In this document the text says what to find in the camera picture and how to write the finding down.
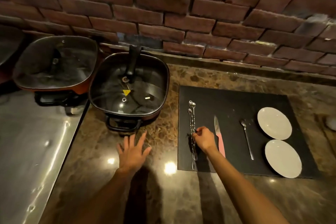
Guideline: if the person's left hand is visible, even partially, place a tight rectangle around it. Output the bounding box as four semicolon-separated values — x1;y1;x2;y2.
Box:
117;131;152;175

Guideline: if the person's right hand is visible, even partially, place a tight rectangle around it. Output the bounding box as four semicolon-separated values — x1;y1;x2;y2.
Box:
192;126;219;154

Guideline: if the twisted metal skewer fork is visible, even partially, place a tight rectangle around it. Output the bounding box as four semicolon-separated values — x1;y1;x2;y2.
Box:
189;100;198;161
187;108;196;171

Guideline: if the person's right forearm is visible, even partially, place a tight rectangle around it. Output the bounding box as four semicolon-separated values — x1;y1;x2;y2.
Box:
207;145;290;224

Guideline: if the person's left forearm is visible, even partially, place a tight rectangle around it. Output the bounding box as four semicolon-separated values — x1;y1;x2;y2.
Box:
54;167;142;224

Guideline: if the black square electric pot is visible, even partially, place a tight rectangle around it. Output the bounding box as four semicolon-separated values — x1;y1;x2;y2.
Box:
88;52;170;133

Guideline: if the black rectangular table mat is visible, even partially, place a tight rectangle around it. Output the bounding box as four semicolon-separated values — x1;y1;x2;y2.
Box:
177;85;322;180

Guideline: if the silver table fork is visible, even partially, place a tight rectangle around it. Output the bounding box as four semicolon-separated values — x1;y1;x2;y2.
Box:
240;119;255;161

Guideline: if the glass lid with yellow sticker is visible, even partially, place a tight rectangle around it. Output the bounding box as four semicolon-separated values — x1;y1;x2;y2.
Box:
89;45;170;117

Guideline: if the white round plate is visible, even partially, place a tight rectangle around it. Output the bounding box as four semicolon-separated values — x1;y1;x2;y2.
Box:
257;107;292;140
265;139;302;179

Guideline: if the red square electric pot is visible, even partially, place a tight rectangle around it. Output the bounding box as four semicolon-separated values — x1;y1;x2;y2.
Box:
12;36;102;108

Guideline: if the plain glass pot lid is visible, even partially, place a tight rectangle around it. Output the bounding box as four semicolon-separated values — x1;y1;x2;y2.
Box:
13;36;99;90

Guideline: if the wooden tray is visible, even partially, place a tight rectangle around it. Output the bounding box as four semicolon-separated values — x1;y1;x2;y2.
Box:
314;113;336;151

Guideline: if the pink-handled knife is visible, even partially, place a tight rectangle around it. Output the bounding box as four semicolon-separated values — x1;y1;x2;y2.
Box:
214;115;226;158

